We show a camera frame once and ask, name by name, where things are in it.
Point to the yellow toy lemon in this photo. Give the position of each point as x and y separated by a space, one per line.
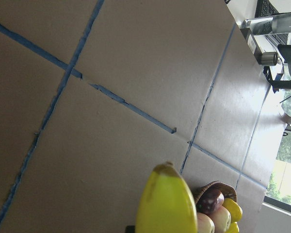
235 210

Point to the yellow toy pepper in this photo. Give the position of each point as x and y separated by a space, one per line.
234 228

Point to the small metal cup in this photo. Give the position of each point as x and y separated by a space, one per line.
269 59

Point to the pale green toy apple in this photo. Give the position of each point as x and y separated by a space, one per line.
221 219

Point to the brown wicker basket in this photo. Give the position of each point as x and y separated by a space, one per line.
227 190

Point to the peach-coloured toy apple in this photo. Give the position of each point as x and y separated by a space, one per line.
205 224

